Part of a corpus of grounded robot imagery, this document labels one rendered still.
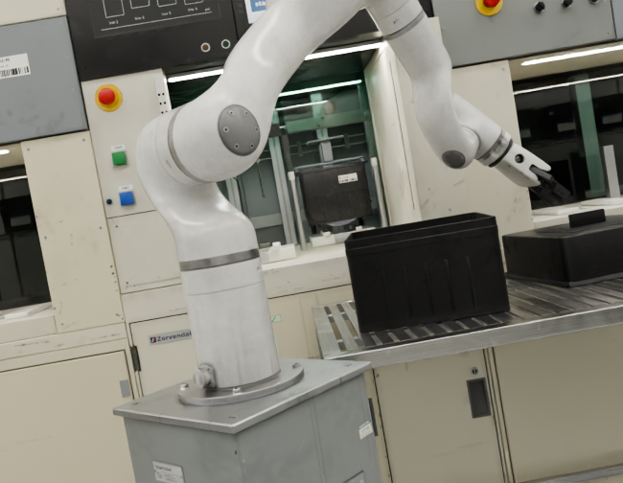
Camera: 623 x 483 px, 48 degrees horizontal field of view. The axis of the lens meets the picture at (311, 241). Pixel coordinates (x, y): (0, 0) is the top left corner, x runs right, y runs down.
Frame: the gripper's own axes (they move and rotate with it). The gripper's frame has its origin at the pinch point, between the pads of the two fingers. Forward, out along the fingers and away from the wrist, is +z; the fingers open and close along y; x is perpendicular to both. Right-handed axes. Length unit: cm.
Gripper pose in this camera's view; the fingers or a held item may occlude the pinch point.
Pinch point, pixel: (554, 194)
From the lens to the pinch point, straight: 159.2
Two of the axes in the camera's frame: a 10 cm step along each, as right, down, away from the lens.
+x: -5.7, 8.2, -0.5
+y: -1.4, -0.4, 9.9
